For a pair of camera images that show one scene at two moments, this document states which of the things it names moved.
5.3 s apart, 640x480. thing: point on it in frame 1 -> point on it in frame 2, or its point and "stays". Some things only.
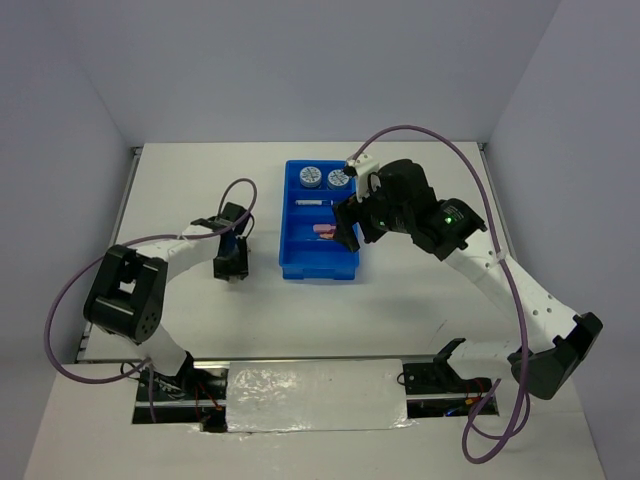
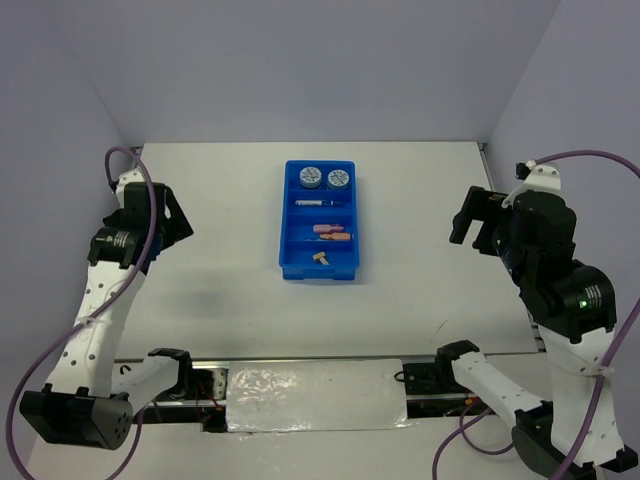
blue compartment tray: (311, 190) stays
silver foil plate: (316, 395) stays
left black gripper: (222, 271) -> (176, 226)
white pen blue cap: (314, 202) stays
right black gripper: (346, 214) -> (479, 202)
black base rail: (197, 391) stays
